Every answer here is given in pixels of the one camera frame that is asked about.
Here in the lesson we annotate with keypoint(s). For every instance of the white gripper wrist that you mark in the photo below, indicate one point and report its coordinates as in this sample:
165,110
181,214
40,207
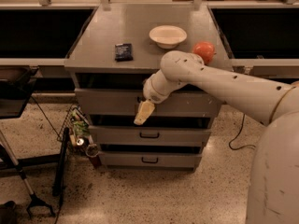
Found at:
151,92

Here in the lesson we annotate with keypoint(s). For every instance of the grey top drawer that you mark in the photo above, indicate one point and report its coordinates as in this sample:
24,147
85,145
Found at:
125,103

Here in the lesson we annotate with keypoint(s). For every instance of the grey drawer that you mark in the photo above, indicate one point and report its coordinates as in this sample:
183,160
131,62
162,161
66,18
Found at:
161,160
143,136
125,103

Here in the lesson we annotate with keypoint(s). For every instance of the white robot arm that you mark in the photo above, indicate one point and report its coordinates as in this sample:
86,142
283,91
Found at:
274,180

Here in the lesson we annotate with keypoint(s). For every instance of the grey middle drawer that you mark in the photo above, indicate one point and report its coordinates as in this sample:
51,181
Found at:
143,136

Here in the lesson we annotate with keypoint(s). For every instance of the grey bottom drawer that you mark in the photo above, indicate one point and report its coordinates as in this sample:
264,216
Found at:
161,160

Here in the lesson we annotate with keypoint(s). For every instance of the grey drawer cabinet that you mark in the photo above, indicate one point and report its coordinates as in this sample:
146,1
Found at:
92,63

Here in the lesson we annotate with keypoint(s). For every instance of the dark blue snack packet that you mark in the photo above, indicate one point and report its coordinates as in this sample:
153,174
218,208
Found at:
123,52

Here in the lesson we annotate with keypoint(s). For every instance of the white bowl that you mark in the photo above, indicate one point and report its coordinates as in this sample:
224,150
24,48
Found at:
167,36

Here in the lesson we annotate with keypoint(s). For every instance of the black upright bar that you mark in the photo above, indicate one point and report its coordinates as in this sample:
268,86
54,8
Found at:
58,181

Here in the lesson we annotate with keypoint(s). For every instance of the black chair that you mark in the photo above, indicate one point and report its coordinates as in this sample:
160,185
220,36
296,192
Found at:
16,87

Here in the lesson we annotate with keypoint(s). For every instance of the wire basket with items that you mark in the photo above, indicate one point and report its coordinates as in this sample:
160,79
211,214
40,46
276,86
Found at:
78,125

